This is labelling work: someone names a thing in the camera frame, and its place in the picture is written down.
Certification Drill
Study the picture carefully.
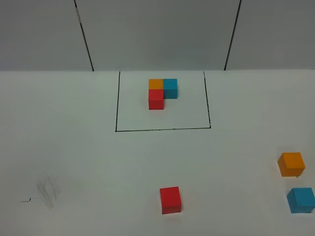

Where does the red template cube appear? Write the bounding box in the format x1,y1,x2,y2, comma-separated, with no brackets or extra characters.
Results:
148,89,164,110

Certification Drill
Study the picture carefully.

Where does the orange template cube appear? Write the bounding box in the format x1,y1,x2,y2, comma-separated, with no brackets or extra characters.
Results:
149,79,163,89

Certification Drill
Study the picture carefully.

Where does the blue template cube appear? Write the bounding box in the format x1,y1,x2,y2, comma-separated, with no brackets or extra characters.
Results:
163,79,178,99

